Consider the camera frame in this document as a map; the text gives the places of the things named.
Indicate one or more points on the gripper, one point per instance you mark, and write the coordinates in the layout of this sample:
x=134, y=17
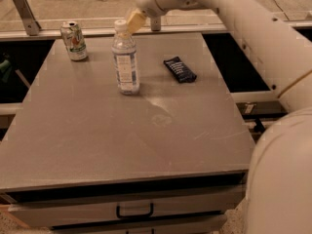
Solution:
x=145, y=1

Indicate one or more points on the green white 7up can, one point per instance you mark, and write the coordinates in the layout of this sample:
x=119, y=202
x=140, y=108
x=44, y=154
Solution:
x=73, y=40

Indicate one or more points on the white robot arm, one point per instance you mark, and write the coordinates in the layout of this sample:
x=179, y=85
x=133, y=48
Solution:
x=279, y=184

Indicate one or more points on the clear plastic water bottle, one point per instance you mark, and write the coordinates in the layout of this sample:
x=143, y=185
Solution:
x=124, y=50

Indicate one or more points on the dark blue snack bar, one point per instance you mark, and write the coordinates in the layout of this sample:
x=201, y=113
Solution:
x=180, y=70

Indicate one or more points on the black stand leg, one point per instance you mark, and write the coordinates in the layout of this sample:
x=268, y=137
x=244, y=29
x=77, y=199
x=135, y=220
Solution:
x=258, y=128

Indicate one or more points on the grey upper drawer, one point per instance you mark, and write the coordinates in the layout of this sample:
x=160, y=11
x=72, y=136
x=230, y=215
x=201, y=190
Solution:
x=205, y=200

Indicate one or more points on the grey drawer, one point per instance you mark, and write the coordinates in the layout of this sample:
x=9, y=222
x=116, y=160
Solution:
x=205, y=200
x=194, y=224

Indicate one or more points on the grey lower drawer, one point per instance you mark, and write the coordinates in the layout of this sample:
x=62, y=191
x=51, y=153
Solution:
x=194, y=224

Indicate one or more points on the middle metal rail bracket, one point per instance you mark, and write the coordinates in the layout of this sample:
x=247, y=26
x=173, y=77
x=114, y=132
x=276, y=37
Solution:
x=155, y=24

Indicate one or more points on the metal rail bracket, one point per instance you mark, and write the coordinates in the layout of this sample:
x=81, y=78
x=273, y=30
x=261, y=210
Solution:
x=155, y=24
x=30, y=23

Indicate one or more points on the left metal rail bracket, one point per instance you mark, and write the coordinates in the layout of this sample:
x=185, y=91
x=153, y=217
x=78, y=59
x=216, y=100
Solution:
x=30, y=23

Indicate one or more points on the black drawer handle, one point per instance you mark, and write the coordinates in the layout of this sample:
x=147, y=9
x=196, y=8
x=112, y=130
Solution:
x=135, y=211

